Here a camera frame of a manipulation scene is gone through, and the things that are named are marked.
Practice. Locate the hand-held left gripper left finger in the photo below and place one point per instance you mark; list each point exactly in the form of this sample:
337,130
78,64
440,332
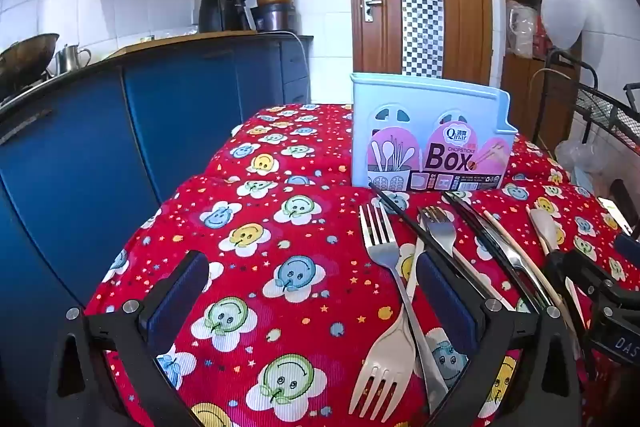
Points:
180,302

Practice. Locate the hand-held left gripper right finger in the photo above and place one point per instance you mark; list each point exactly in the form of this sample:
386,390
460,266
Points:
450,302

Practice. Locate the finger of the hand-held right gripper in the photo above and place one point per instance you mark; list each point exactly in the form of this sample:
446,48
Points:
575,269
629,247

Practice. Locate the steel knife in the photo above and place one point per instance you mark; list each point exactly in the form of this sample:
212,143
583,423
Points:
515,259

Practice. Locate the steel fork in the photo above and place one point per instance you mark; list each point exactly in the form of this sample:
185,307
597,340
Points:
440,232
385,357
378,247

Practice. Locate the wooden chopstick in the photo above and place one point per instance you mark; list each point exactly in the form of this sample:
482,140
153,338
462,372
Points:
492,219

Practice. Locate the light blue utensil box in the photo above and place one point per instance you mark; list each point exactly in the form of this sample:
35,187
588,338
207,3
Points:
380,97

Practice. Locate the clear plastic bag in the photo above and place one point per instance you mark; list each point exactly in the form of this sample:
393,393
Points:
582,157

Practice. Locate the red printed tablecloth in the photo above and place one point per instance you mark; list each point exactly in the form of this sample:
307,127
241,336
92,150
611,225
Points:
280,227

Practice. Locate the blue base cabinet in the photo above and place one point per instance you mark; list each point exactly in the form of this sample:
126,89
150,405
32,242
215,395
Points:
175,107

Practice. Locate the wooden shelf unit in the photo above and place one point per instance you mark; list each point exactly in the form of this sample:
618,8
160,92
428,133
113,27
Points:
520,82

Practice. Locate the white plastic bag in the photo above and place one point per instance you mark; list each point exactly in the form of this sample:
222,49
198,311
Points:
562,12

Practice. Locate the wooden board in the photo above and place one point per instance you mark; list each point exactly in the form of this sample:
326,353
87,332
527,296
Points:
200,38

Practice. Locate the metal jug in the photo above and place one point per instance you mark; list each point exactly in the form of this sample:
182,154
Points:
67,59

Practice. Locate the metal wok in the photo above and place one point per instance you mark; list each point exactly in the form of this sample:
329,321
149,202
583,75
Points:
25,54

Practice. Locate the black air fryer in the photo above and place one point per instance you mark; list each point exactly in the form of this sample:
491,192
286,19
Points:
220,9

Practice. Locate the dark rice cooker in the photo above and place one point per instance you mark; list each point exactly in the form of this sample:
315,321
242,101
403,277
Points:
275,17

